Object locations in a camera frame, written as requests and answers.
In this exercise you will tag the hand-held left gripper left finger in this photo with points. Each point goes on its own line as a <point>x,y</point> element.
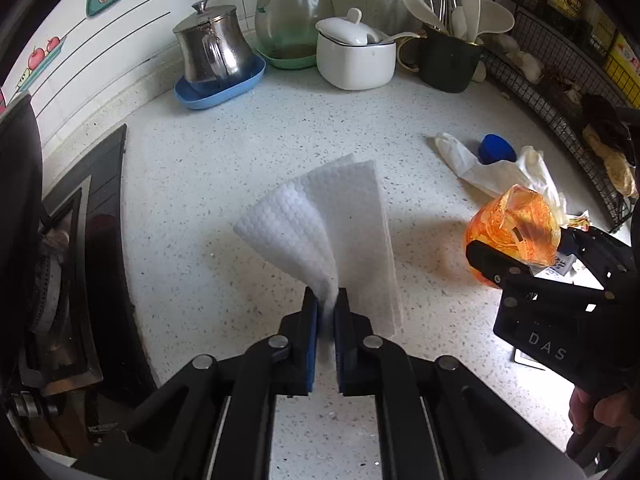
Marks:
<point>311,345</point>

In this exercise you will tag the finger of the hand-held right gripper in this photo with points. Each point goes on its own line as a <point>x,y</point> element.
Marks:
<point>495,262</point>
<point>597,246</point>

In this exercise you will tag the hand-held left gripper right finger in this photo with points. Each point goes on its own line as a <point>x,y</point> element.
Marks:
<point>342,345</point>

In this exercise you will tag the orange plastic package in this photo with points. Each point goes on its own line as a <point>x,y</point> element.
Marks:
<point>515,215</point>

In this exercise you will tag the white paper towel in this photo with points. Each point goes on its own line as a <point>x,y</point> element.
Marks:
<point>345,220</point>

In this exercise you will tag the person's right hand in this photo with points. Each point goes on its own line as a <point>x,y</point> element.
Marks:
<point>615,407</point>

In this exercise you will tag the white printed sachet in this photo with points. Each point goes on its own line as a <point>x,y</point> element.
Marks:
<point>560,265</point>

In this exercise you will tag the ginger root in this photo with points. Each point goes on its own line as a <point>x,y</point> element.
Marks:
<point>617,170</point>

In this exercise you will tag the crumpled white glove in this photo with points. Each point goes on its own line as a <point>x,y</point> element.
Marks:
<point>480,170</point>

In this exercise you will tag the blue bottle cap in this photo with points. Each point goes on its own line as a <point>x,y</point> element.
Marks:
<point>495,149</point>

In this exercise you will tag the yellow detergent bottle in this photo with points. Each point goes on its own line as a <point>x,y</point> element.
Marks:
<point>622,55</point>

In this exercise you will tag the garlic bulb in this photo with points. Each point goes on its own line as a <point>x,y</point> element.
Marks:
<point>527,62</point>

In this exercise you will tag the dark mug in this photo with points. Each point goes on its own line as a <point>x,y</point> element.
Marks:
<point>447,62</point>

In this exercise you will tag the black gas stove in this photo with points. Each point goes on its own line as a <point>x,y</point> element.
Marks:
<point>107,260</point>

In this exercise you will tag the white rice paddle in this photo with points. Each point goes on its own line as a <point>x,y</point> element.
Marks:
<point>495,17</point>

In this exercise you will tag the white sugar bowl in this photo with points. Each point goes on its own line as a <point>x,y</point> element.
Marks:
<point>352,57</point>

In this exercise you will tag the white plastic spoon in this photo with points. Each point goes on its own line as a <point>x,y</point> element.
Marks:
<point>469,2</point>
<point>417,2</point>

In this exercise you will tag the blue tray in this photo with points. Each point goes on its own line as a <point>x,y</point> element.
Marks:
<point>220,95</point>

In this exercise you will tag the green coaster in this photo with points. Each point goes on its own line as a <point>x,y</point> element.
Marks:
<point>287,62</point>

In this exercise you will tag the steel teapot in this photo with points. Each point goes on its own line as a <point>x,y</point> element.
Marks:
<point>215,45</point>

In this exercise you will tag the glass carafe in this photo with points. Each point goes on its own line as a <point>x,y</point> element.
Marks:
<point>290,5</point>

